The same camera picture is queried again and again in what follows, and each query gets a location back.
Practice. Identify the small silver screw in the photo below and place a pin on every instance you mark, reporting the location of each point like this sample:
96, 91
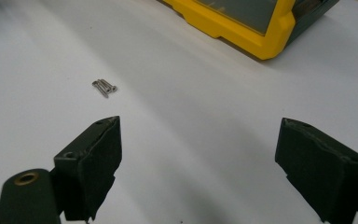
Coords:
109, 85
104, 86
101, 90

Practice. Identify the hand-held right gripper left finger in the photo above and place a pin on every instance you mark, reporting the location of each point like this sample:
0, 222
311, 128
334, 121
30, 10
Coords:
90, 168

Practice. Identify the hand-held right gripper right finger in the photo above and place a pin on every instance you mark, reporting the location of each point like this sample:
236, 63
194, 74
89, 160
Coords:
320, 174

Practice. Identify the yellow organizer box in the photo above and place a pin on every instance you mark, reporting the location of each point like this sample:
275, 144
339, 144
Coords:
230, 21

